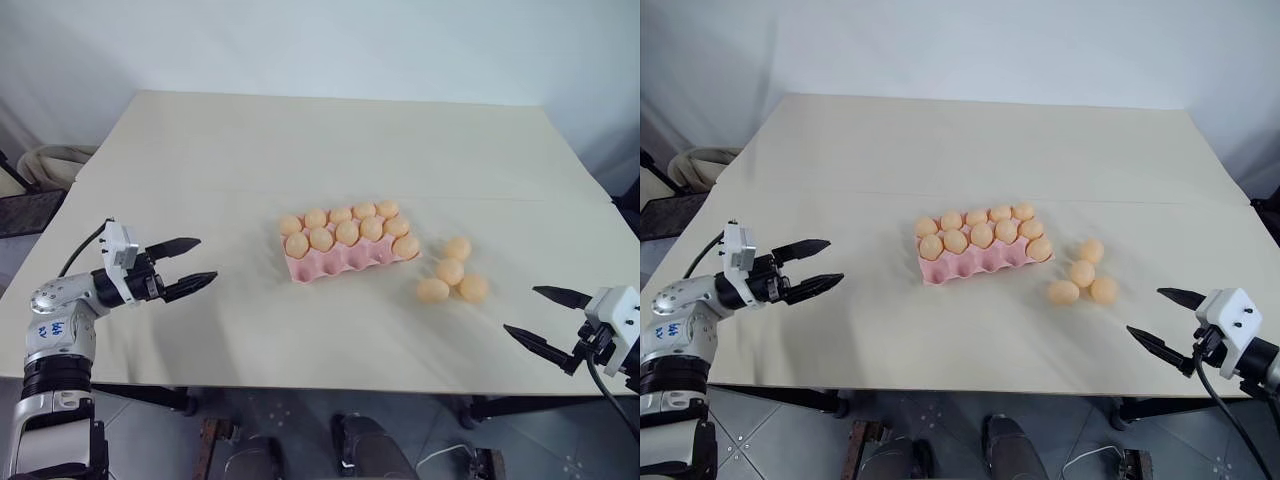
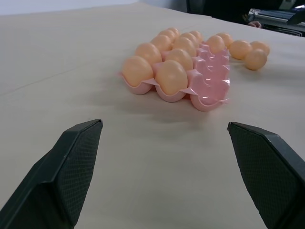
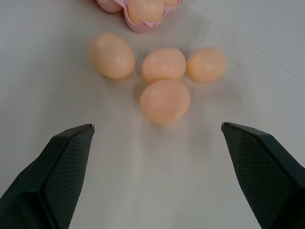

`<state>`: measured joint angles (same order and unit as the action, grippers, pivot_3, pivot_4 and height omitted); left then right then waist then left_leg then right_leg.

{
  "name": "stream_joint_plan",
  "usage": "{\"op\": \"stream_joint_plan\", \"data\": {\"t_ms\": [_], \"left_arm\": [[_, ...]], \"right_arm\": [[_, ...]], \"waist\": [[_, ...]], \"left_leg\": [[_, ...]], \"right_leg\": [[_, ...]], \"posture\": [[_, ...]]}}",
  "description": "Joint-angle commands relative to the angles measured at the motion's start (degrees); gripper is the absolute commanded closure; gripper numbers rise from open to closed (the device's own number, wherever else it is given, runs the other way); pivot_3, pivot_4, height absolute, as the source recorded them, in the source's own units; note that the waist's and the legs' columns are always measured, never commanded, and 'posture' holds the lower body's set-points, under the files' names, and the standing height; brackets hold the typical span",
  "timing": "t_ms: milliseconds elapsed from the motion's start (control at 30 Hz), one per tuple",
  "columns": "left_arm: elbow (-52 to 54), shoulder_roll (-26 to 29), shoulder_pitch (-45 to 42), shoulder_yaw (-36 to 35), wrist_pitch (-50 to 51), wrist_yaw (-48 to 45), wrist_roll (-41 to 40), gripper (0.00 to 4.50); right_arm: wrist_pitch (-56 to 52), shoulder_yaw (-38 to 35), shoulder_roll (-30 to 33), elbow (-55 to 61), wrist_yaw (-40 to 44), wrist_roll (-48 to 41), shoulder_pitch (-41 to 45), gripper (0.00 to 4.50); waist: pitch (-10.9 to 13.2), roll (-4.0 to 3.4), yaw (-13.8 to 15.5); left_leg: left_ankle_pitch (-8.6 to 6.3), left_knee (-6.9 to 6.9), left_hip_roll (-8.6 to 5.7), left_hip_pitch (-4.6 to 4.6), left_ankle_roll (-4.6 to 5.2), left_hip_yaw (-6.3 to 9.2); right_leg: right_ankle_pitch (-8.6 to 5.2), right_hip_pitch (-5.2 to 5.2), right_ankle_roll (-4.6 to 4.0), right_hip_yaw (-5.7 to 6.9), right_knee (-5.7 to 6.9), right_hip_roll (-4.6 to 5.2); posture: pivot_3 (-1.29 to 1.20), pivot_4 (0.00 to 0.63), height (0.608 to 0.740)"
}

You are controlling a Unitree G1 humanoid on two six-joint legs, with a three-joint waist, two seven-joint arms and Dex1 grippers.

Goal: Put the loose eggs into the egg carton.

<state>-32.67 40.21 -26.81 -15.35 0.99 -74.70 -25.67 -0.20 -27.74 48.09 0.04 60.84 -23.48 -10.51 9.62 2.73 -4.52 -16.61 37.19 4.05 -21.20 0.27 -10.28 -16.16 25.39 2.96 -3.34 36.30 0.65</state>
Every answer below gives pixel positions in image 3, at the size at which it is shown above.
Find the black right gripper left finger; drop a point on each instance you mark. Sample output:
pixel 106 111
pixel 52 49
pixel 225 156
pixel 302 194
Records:
pixel 47 176

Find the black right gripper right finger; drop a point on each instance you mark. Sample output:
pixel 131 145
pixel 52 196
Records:
pixel 264 171

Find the pink egg tray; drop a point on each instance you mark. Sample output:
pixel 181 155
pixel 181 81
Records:
pixel 143 23

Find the beige plastic egg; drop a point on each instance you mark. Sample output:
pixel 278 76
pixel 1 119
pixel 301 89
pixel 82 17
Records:
pixel 165 101
pixel 164 64
pixel 206 64
pixel 111 56
pixel 145 10

